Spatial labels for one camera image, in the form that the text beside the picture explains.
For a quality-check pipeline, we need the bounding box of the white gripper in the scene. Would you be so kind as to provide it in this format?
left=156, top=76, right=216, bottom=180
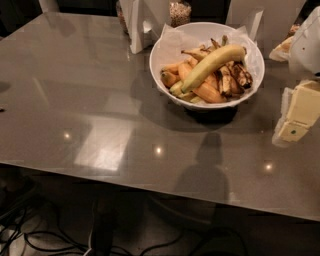
left=269, top=7, right=320, bottom=147

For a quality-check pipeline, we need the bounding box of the large yellow-green banana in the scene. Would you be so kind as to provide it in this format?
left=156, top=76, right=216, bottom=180
left=181, top=44, right=246, bottom=93

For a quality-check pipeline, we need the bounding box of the blackened ripe banana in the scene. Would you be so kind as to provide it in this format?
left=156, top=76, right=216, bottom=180
left=232, top=63, right=253, bottom=89

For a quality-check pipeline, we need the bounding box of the small orange banana left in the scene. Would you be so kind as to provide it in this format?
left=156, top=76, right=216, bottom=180
left=160, top=71, right=180, bottom=88

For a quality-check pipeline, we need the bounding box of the white bowl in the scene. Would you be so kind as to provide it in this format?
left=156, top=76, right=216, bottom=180
left=149, top=22, right=265, bottom=111

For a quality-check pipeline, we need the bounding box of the wicker basket right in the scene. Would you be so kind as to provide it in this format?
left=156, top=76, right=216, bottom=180
left=287, top=24, right=300, bottom=37

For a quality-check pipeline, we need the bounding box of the white paper liner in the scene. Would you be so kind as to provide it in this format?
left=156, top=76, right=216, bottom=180
left=156, top=23, right=266, bottom=108

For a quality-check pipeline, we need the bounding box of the glass jar of grains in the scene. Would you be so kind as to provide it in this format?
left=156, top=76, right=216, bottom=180
left=169, top=0, right=192, bottom=27

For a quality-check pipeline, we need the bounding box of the white folded card stand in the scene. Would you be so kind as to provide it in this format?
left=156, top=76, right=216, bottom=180
left=120, top=0, right=170, bottom=54

